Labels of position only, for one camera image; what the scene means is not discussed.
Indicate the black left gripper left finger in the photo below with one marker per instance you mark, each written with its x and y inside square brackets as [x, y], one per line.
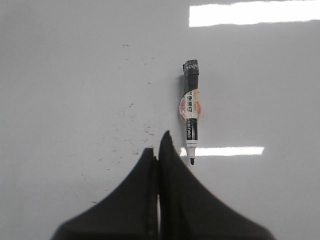
[128, 213]

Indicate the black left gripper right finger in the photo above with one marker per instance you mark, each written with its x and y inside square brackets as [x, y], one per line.
[190, 212]

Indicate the black white whiteboard marker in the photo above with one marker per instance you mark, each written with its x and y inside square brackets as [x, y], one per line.
[190, 108]

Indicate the white whiteboard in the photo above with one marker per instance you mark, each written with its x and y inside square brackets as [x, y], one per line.
[86, 85]

